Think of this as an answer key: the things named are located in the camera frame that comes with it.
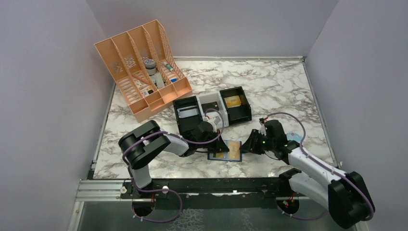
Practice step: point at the blue leather card holder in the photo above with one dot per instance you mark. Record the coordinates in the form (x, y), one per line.
(226, 142)

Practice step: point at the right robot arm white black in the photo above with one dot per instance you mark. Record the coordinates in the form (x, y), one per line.
(344, 195)

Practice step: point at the clear blue plastic case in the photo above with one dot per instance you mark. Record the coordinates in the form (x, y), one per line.
(293, 136)

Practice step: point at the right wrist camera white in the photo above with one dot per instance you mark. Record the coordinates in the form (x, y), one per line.
(262, 129)

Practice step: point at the gold credit card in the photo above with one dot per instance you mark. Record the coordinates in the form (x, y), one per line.
(233, 101)

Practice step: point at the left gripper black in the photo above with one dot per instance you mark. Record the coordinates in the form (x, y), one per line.
(213, 146)

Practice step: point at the silver credit card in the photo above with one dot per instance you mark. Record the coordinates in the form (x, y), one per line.
(186, 112)

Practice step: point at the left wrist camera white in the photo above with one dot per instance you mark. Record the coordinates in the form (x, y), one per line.
(215, 122)

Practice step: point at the left black plastic bin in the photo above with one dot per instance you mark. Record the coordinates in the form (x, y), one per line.
(185, 125)

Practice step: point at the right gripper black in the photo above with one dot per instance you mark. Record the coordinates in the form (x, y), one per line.
(255, 144)

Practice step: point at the orange plastic file organizer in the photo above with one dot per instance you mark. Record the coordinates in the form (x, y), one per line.
(123, 55)

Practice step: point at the white plastic bin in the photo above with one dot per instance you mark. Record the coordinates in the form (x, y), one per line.
(214, 96)

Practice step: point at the orange pencil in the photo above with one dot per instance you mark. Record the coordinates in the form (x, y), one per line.
(141, 79)

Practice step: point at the grey round tape roll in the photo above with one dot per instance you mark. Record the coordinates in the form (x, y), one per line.
(150, 65)

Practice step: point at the right black plastic bin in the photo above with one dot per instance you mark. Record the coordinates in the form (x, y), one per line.
(241, 114)

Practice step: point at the black plastic bin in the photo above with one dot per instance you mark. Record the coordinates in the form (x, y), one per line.
(241, 114)
(185, 125)

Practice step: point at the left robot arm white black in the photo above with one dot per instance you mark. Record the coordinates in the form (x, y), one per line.
(143, 144)

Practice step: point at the black credit card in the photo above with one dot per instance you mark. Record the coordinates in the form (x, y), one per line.
(211, 105)

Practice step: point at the green white marker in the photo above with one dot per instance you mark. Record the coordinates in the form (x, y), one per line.
(168, 66)

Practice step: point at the black metal base rail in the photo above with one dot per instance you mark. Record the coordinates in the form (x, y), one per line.
(209, 193)

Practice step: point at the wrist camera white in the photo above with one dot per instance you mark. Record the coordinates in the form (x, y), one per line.
(262, 129)
(215, 122)

